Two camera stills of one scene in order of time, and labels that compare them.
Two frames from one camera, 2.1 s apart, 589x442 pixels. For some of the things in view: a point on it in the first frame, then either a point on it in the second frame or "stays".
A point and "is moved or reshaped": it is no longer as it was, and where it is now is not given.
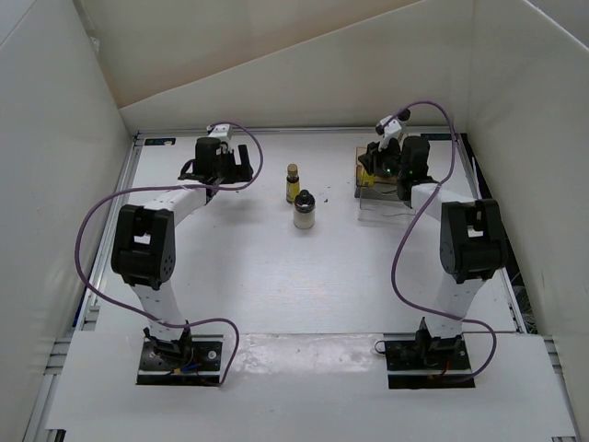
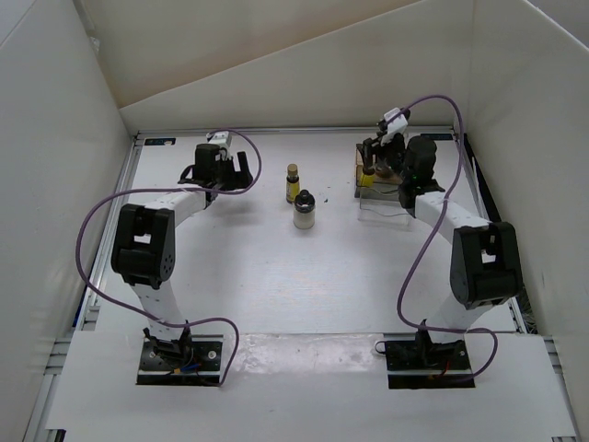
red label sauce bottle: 403,118 is moved or reshaped
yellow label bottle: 292,184 stays
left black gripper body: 228,172 stays
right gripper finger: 373,147 to 379,137
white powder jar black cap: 304,210 stays
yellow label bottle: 366,180 stays
